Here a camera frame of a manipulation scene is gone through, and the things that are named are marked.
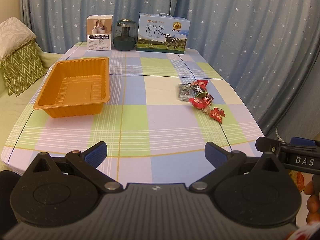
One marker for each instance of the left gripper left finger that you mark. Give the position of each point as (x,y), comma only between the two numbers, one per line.
(56,191)

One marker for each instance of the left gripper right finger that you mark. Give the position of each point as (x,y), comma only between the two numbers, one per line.
(253,191)

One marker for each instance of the dark chocolate bar wrapper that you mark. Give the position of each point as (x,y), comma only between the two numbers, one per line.
(199,92)

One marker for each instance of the large red candy packet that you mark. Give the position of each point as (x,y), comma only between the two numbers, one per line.
(202,84)

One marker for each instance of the silver snack packet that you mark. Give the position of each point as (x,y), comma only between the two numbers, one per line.
(185,92)

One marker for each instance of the person's right hand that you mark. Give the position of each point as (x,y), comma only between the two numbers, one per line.
(312,204)

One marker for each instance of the green sofa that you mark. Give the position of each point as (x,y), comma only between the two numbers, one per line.
(12,106)

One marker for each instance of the orange plastic tray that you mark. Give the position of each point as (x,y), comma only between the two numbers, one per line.
(75,88)

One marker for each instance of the blue star curtain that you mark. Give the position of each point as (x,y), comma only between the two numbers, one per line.
(268,50)

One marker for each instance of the checkered tablecloth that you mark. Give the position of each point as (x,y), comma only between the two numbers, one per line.
(151,135)

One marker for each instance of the green zigzag cushion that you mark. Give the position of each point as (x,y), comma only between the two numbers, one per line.
(22,68)

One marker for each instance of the beige cushion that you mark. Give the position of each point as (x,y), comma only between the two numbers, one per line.
(13,34)

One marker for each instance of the dark green glass jar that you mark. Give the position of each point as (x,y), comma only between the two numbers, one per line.
(125,35)

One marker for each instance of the white product box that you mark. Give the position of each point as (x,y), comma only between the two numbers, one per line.
(99,32)

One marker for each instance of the blue milk carton box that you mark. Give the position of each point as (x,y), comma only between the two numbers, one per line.
(162,33)

